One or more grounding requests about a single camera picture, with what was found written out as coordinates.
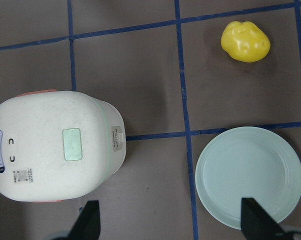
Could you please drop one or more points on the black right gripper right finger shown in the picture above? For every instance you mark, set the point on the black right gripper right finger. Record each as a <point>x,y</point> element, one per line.
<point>256,223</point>

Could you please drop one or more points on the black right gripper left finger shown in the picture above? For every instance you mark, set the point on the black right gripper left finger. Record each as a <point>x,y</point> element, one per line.
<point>88,224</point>

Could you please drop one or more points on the white rice cooker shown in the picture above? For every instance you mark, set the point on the white rice cooker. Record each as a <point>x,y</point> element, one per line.
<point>58,145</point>

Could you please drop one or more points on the light green plate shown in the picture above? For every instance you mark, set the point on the light green plate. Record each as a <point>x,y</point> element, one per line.
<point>248,162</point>

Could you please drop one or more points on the yellow toy potato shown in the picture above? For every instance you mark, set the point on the yellow toy potato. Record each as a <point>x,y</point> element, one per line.
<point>245,42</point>

